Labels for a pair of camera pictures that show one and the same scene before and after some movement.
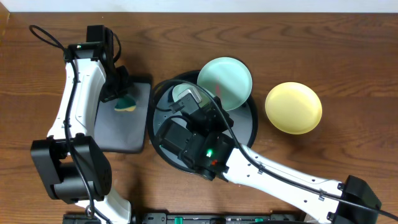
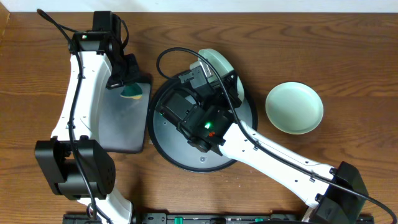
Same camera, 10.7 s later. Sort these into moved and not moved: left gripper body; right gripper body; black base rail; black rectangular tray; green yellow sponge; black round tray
Moved: left gripper body; green yellow sponge; right gripper body
Not moved: black round tray; black base rail; black rectangular tray
